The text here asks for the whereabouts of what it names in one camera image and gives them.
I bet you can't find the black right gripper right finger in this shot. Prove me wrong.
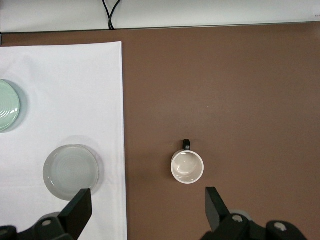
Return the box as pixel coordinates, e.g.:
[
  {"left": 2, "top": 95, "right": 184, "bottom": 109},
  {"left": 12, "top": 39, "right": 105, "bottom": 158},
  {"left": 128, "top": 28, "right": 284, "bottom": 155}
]
[{"left": 205, "top": 186, "right": 253, "bottom": 240}]

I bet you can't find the white mug black handle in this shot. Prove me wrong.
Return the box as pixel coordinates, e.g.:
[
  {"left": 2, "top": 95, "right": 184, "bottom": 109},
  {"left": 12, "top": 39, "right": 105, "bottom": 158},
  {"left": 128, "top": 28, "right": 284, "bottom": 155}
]
[{"left": 170, "top": 139, "right": 205, "bottom": 185}]

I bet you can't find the white square cloth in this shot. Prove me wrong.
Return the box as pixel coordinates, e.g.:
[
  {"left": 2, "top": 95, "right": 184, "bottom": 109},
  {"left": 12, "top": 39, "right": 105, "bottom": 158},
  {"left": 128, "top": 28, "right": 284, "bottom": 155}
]
[{"left": 0, "top": 41, "right": 128, "bottom": 240}]

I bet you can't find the green ribbed plate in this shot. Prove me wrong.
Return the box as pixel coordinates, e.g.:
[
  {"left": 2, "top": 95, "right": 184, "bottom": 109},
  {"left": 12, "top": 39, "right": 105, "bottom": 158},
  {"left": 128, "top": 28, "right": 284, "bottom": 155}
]
[{"left": 0, "top": 79, "right": 21, "bottom": 133}]

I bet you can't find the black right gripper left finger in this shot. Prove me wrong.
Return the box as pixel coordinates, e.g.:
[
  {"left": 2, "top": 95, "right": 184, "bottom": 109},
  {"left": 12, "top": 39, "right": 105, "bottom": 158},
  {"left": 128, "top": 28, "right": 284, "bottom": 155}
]
[{"left": 32, "top": 188, "right": 93, "bottom": 240}]

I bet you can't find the black cable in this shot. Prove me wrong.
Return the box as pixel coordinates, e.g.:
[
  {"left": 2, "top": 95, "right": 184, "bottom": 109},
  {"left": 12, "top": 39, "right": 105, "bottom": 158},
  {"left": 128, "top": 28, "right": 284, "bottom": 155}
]
[
  {"left": 107, "top": 0, "right": 123, "bottom": 30},
  {"left": 101, "top": 0, "right": 116, "bottom": 30}
]

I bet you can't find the gray ribbed plate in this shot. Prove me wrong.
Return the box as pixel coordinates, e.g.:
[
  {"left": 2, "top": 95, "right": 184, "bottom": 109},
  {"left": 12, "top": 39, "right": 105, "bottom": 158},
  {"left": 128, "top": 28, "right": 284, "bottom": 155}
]
[{"left": 42, "top": 144, "right": 100, "bottom": 201}]

